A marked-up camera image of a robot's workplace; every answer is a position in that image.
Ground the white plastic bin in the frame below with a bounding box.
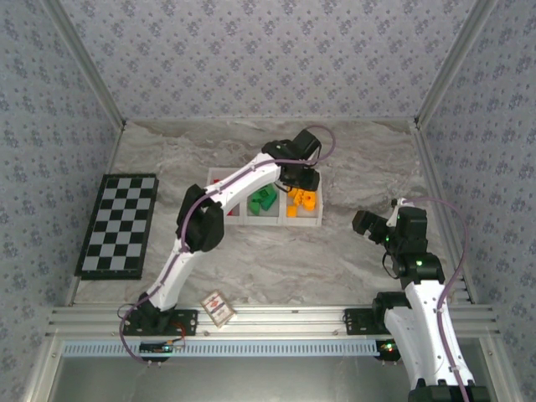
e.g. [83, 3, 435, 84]
[208, 167, 248, 227]
[242, 179, 284, 227]
[279, 169, 324, 228]

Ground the playing card box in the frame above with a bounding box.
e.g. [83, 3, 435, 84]
[199, 289, 238, 328]

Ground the black and grey checkerboard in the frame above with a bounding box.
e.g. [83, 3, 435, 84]
[74, 173, 161, 281]

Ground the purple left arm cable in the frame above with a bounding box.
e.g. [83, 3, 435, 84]
[119, 124, 337, 365]

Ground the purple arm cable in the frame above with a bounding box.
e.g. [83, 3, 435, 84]
[401, 195, 470, 394]
[119, 124, 337, 365]

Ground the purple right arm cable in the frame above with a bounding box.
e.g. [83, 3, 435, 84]
[401, 195, 470, 394]

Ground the aluminium side rail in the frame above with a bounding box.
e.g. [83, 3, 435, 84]
[410, 119, 478, 305]

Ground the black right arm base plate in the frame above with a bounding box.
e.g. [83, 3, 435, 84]
[343, 307, 394, 336]

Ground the long aluminium mounting rail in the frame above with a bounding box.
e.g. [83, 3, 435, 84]
[45, 304, 502, 338]

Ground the grey slotted cable duct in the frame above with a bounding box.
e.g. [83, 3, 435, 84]
[62, 338, 378, 358]

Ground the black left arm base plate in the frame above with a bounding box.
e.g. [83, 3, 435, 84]
[122, 308, 198, 337]

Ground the aluminium corner post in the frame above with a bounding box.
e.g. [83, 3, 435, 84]
[414, 0, 499, 127]
[41, 0, 127, 127]

